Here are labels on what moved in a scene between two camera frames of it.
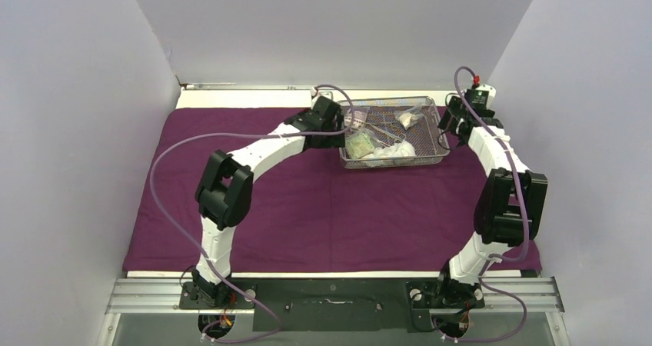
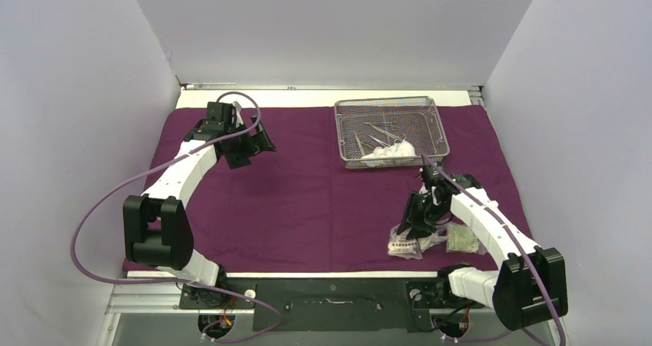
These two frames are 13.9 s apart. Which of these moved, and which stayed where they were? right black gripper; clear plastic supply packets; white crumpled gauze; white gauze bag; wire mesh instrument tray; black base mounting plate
Moved: clear plastic supply packets; white gauze bag; right black gripper
Stayed: wire mesh instrument tray; white crumpled gauze; black base mounting plate
